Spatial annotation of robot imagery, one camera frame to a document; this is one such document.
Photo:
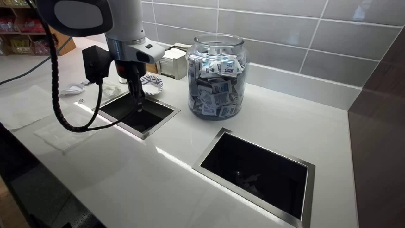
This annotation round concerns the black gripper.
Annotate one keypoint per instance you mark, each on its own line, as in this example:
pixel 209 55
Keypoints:
pixel 129 70

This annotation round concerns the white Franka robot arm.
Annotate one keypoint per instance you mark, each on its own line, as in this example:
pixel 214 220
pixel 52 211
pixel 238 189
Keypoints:
pixel 124 20

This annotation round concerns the steel framed trash opening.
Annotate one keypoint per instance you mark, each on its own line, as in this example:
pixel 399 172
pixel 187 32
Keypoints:
pixel 166 115

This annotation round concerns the white napkin box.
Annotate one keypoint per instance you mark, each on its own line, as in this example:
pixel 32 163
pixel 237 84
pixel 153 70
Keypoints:
pixel 174 63

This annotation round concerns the white plastic lid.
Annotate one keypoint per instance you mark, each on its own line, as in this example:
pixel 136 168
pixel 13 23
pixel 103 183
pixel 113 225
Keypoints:
pixel 71 89

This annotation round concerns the glass jar of packets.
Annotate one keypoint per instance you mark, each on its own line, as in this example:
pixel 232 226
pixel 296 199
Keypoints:
pixel 217 80

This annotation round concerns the brown cardboard box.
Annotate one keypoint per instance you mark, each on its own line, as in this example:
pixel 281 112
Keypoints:
pixel 65 44

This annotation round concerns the large clear plastic sheet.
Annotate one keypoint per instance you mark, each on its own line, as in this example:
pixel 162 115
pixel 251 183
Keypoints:
pixel 25 106

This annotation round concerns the background store shelf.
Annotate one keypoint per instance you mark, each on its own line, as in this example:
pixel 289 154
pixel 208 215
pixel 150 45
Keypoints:
pixel 20 30

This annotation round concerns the steel framed empty opening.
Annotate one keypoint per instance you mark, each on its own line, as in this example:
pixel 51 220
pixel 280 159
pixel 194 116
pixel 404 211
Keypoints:
pixel 312 191

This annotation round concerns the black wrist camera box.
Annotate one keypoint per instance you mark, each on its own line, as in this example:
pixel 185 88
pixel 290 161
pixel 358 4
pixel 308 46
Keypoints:
pixel 96 64

